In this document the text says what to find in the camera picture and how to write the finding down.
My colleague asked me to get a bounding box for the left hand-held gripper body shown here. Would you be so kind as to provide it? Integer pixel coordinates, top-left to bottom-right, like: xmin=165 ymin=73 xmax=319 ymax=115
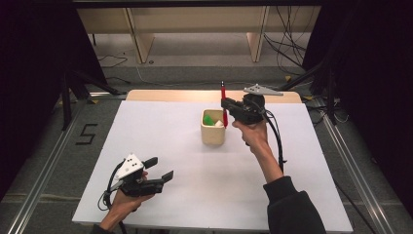
xmin=108 ymin=153 xmax=165 ymax=198

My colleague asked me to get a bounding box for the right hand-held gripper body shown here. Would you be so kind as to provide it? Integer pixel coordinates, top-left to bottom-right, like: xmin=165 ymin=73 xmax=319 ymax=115
xmin=227 ymin=83 xmax=284 ymax=126

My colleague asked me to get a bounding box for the red pen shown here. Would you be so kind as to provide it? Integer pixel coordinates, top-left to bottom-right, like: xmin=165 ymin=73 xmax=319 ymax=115
xmin=220 ymin=81 xmax=229 ymax=129

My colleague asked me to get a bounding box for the beige square pen holder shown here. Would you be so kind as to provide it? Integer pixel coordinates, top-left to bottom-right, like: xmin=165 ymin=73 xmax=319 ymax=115
xmin=200 ymin=108 xmax=227 ymax=146

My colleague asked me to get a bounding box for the person's right hand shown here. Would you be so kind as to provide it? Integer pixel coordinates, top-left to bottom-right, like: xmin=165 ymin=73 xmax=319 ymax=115
xmin=232 ymin=120 xmax=273 ymax=156

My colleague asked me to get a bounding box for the person's left hand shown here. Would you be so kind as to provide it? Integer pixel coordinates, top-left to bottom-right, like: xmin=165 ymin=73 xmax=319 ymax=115
xmin=99 ymin=171 xmax=155 ymax=232

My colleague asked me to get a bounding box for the white board sheet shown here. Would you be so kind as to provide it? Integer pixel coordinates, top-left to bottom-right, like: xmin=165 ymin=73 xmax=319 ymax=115
xmin=71 ymin=99 xmax=354 ymax=233

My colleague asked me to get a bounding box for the wooden table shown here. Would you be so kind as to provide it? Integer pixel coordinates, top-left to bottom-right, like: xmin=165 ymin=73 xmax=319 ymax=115
xmin=125 ymin=90 xmax=303 ymax=104

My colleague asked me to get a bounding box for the black stand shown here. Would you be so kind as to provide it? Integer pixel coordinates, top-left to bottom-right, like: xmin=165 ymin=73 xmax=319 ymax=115
xmin=272 ymin=58 xmax=340 ymax=126
xmin=59 ymin=69 xmax=123 ymax=131

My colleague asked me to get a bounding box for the light wooden desk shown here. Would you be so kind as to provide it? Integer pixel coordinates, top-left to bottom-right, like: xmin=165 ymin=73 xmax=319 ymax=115
xmin=76 ymin=6 xmax=320 ymax=64

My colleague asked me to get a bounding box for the dark curtain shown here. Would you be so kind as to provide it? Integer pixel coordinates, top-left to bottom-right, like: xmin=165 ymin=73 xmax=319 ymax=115
xmin=303 ymin=0 xmax=413 ymax=215
xmin=0 ymin=6 xmax=106 ymax=199

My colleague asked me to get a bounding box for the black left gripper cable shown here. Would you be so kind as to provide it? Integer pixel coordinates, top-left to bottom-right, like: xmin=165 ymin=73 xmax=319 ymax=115
xmin=96 ymin=160 xmax=129 ymax=234

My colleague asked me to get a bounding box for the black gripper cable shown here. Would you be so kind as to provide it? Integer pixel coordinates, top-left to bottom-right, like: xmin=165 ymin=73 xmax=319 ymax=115
xmin=264 ymin=108 xmax=288 ymax=174
xmin=96 ymin=160 xmax=129 ymax=234

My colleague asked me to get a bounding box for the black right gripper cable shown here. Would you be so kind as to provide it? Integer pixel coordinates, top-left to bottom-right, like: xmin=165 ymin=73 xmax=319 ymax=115
xmin=264 ymin=108 xmax=288 ymax=174

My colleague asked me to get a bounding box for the bundle of black floor cables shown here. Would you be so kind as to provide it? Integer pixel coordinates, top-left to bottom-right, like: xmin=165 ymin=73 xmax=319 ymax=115
xmin=263 ymin=6 xmax=313 ymax=76

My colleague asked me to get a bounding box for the aluminium floor rail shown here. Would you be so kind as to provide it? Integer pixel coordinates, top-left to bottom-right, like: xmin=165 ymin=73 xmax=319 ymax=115
xmin=6 ymin=97 xmax=89 ymax=234
xmin=316 ymin=97 xmax=395 ymax=234

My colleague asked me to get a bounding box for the thin black floor cable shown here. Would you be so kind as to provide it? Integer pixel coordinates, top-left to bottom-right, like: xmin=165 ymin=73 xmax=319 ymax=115
xmin=96 ymin=54 xmax=129 ymax=69

